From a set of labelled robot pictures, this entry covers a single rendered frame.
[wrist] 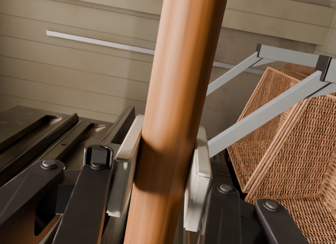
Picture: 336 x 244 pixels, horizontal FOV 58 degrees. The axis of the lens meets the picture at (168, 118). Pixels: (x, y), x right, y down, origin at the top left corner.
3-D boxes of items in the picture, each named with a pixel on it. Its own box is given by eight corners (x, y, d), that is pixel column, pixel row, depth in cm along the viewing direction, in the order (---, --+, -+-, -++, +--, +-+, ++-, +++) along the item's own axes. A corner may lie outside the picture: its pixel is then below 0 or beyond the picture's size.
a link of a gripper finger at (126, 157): (121, 219, 14) (105, 216, 14) (141, 156, 21) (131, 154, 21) (130, 160, 13) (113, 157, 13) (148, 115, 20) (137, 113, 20)
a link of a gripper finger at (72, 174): (98, 226, 12) (25, 212, 12) (122, 169, 17) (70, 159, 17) (102, 193, 12) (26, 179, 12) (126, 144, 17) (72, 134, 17)
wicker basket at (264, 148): (309, 208, 120) (241, 195, 120) (271, 152, 174) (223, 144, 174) (352, 90, 106) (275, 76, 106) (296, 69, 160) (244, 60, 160)
